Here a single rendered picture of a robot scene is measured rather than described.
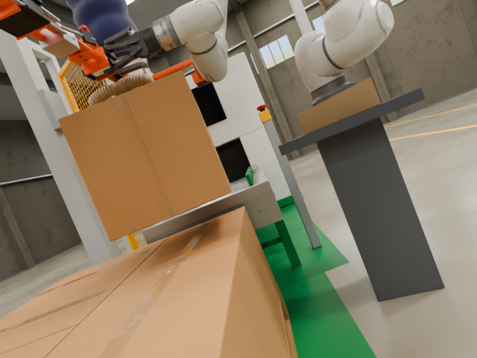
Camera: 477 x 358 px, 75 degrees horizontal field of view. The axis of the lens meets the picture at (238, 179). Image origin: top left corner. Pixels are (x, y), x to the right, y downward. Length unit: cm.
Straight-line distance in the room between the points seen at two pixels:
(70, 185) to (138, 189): 165
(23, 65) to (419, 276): 276
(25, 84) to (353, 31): 229
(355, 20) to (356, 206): 68
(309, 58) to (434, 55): 1177
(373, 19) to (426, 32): 1190
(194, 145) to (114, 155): 24
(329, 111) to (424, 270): 72
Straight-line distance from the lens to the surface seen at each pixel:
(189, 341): 50
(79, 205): 260
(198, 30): 103
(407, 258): 142
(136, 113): 100
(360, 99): 128
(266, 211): 157
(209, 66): 111
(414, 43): 1296
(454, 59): 1317
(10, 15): 81
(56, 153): 265
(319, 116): 128
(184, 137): 96
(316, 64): 133
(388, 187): 133
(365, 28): 122
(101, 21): 135
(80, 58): 103
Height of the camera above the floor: 75
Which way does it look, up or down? 3 degrees down
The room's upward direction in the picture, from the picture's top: 22 degrees counter-clockwise
